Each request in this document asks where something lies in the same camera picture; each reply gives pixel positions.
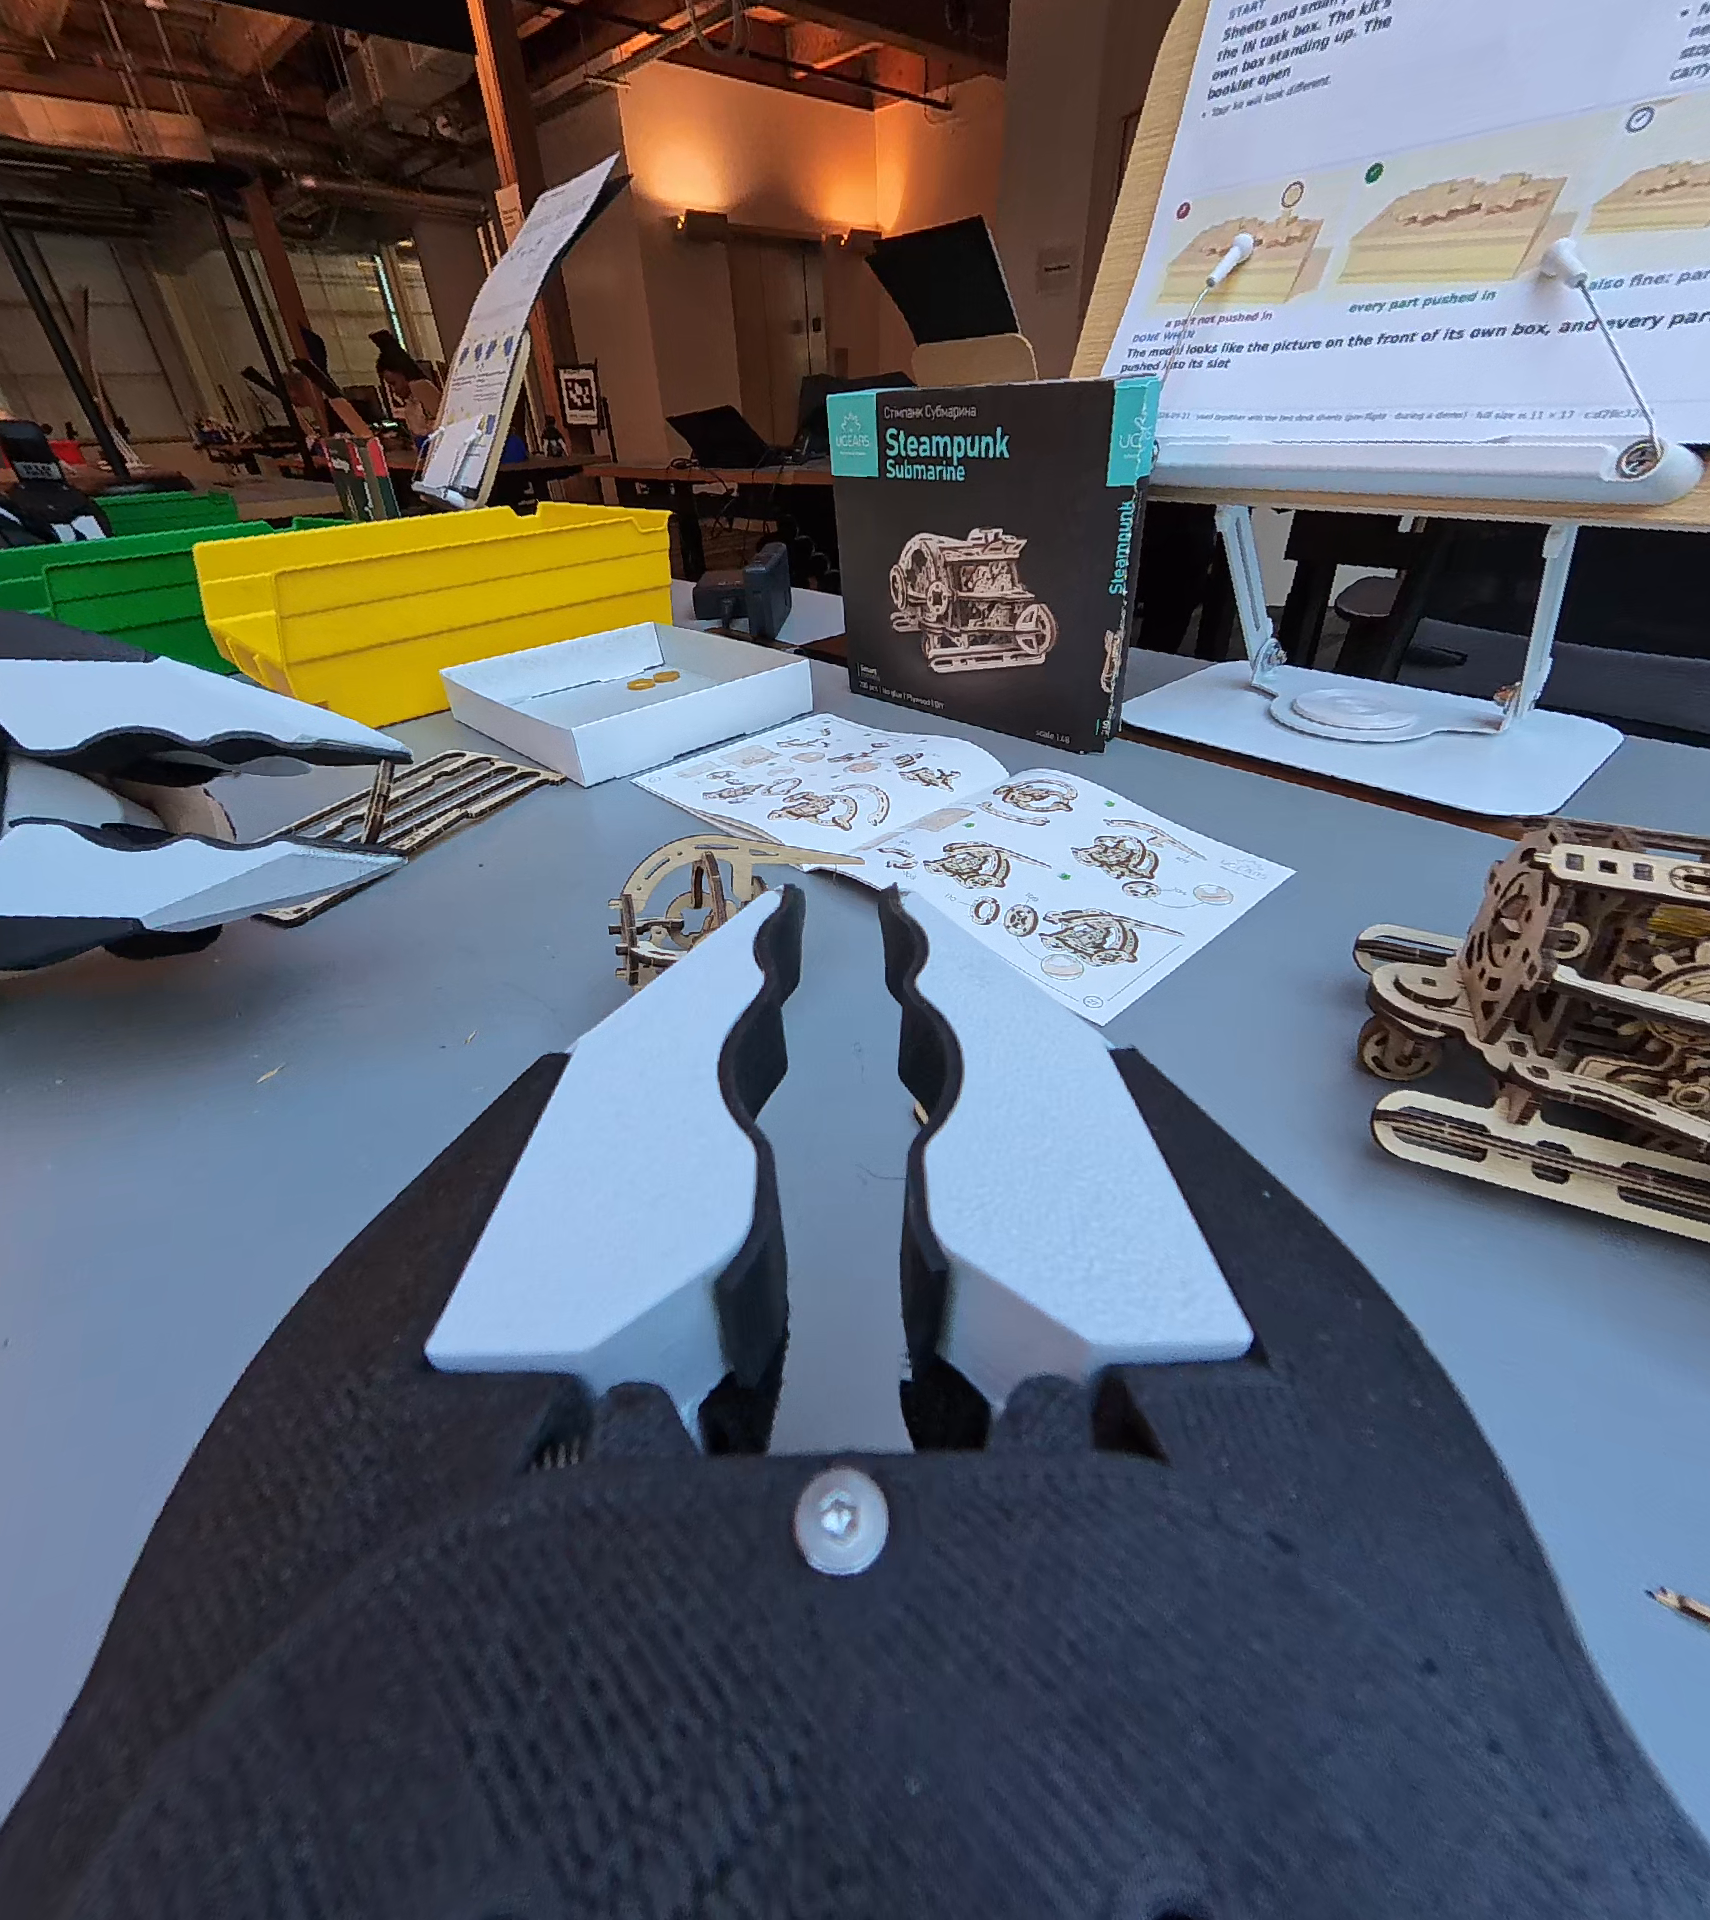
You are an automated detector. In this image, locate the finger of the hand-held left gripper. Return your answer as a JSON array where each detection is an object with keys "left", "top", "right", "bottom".
[
  {"left": 0, "top": 818, "right": 412, "bottom": 935},
  {"left": 0, "top": 656, "right": 416, "bottom": 784}
]

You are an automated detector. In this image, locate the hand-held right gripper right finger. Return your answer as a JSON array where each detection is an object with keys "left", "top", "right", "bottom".
[{"left": 874, "top": 885, "right": 1260, "bottom": 1454}]

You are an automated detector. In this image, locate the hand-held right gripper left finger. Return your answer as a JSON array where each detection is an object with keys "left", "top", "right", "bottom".
[{"left": 426, "top": 885, "right": 807, "bottom": 1454}]

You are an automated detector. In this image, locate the small wooden model assembly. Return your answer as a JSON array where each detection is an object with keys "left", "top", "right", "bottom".
[{"left": 611, "top": 836, "right": 872, "bottom": 990}]

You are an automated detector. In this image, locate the wooden parts sheet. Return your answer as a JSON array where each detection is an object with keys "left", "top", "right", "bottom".
[{"left": 263, "top": 750, "right": 567, "bottom": 926}]

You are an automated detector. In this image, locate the black model kit box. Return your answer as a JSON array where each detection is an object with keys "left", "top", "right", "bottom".
[{"left": 825, "top": 376, "right": 1165, "bottom": 759}]

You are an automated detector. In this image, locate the large wooden model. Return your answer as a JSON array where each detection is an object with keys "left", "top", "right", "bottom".
[{"left": 1354, "top": 813, "right": 1710, "bottom": 1278}]

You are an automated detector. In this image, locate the green plastic bin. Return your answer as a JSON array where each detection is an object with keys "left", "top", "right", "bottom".
[
  {"left": 94, "top": 489, "right": 245, "bottom": 538},
  {"left": 0, "top": 520, "right": 288, "bottom": 676}
]

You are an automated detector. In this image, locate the yellow plastic bin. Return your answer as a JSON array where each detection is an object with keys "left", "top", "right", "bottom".
[{"left": 196, "top": 499, "right": 671, "bottom": 729}]

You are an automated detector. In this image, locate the open instruction booklet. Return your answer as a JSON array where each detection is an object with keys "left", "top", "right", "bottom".
[{"left": 631, "top": 712, "right": 1293, "bottom": 1030}]

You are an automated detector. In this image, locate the white cardboard tray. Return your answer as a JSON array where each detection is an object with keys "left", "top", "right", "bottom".
[{"left": 437, "top": 623, "right": 817, "bottom": 787}]

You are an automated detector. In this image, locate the background document stand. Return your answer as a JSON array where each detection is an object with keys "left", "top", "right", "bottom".
[{"left": 412, "top": 151, "right": 637, "bottom": 508}]

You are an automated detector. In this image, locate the black electronic device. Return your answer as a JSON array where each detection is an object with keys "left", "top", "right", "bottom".
[{"left": 692, "top": 542, "right": 800, "bottom": 632}]

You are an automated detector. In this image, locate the black square panel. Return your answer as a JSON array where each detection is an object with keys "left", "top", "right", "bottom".
[{"left": 866, "top": 215, "right": 1024, "bottom": 358}]

